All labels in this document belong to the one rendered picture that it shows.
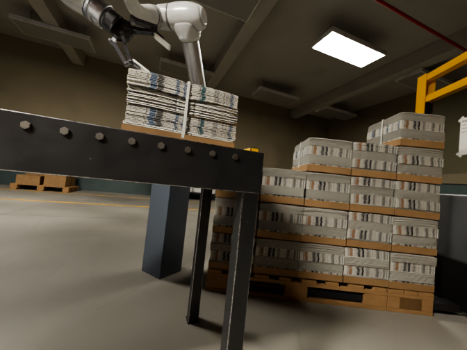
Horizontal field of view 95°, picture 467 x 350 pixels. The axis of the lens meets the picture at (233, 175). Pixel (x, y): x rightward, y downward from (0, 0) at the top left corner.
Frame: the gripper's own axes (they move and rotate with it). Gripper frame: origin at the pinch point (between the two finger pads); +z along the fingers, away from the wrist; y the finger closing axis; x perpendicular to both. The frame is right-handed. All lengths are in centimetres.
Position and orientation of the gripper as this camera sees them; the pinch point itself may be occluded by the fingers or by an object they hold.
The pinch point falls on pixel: (157, 58)
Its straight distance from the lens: 98.7
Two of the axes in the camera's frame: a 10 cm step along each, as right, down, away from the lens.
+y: -5.2, 8.3, -1.8
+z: 7.8, 5.5, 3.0
